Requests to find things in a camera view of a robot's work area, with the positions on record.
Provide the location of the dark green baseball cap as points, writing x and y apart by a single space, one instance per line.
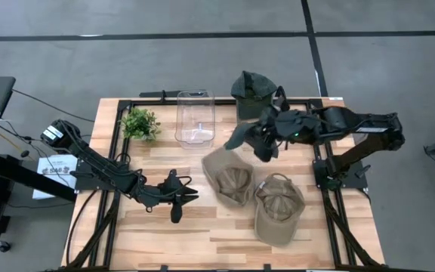
255 85
242 136

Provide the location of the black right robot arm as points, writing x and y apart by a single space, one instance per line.
353 124

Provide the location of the small black round object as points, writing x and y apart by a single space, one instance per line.
25 153

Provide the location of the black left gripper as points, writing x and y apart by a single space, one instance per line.
164 194

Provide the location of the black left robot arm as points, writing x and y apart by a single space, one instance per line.
100 170

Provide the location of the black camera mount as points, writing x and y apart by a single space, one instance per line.
281 92

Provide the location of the beige baseball cap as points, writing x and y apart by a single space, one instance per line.
229 181
278 211

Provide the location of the clear plastic bin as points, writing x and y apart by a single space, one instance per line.
239 124
195 124

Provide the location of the black caster wheel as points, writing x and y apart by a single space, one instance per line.
3 246

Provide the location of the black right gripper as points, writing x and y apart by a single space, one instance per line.
285 130

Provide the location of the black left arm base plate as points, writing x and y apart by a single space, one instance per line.
89 183

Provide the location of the white printed paper sheet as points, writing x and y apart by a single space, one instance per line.
51 177

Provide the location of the small green potted plant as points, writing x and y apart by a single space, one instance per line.
140 124

